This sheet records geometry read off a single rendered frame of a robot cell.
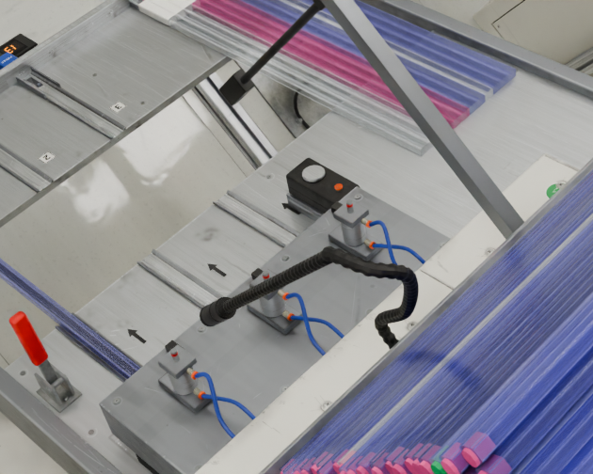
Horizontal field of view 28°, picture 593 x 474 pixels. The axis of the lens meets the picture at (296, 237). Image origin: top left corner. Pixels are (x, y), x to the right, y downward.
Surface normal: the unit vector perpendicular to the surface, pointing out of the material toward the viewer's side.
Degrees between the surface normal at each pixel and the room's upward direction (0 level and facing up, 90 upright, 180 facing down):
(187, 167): 0
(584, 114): 43
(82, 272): 0
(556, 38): 90
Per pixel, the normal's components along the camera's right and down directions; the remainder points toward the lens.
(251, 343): -0.15, -0.69
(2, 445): 0.37, -0.22
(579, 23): -0.69, 0.58
